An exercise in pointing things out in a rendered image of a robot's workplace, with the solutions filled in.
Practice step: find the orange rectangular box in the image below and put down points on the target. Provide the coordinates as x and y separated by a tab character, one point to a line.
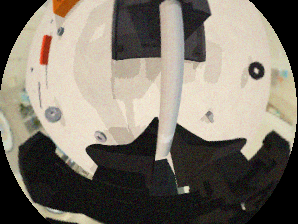
62	7

